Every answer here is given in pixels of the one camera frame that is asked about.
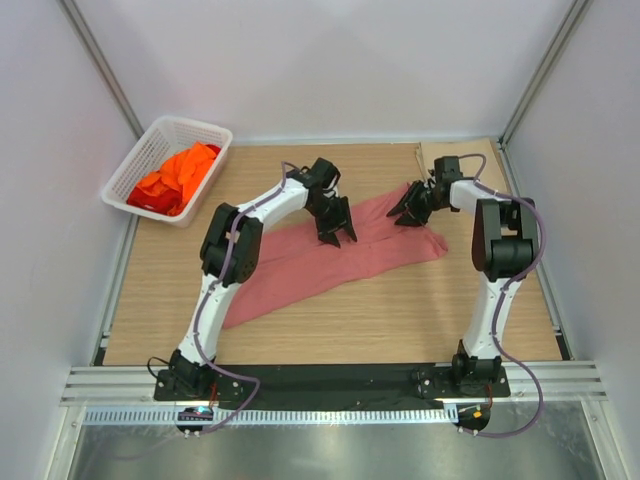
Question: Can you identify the aluminium frame post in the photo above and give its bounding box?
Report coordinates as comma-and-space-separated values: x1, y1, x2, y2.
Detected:
498, 0, 593, 150
56, 0, 145, 140

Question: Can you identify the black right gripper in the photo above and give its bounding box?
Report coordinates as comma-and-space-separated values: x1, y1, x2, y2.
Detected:
387, 180, 446, 228

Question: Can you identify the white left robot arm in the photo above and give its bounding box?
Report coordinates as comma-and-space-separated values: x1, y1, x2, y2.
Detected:
158, 168, 357, 400

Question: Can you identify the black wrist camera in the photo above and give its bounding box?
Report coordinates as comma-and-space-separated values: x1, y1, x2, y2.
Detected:
300, 157, 341, 192
433, 156, 463, 185

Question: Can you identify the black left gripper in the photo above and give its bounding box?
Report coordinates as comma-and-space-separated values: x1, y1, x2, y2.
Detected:
306, 196, 356, 248

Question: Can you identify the pink t shirt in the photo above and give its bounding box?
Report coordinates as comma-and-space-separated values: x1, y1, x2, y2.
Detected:
223, 184, 448, 329

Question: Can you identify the orange t shirt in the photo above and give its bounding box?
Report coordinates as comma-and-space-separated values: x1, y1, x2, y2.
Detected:
126, 142, 221, 217

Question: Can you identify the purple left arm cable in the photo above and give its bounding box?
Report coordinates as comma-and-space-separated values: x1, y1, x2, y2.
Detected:
192, 160, 261, 434

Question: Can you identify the right aluminium frame post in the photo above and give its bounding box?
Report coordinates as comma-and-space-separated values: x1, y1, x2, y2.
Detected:
498, 0, 593, 150

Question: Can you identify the white slotted cable duct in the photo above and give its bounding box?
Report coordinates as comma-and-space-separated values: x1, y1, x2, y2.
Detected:
83, 406, 458, 427

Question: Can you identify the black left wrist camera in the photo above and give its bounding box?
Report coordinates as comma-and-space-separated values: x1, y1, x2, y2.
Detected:
300, 157, 341, 192

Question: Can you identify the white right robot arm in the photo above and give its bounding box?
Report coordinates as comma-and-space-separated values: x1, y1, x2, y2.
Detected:
387, 178, 541, 396

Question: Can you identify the left aluminium frame post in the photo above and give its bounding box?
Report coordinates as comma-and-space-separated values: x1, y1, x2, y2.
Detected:
56, 0, 145, 140

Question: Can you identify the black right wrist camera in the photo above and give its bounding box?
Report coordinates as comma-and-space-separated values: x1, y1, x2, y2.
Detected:
433, 156, 463, 185

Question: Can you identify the white plastic laundry basket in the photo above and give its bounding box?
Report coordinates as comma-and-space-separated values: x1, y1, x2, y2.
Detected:
101, 116, 233, 228

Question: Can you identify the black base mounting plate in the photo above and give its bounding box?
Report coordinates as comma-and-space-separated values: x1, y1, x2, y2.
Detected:
153, 363, 511, 412

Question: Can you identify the folded beige t shirt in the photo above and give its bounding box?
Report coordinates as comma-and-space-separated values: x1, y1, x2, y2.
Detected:
415, 138, 506, 190

